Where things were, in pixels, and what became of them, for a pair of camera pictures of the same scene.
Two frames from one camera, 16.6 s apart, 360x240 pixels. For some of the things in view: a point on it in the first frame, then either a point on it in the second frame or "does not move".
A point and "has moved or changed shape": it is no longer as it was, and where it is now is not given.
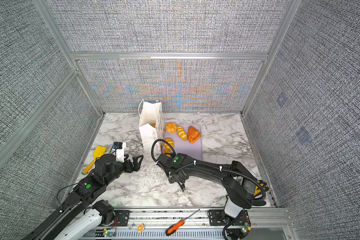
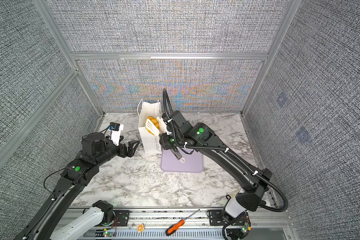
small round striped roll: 171,141 has moved or changed shape
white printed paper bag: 151,127 does not move
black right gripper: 171,180 -> 165,142
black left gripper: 136,165 -> 124,152
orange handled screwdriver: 171,229 does not move
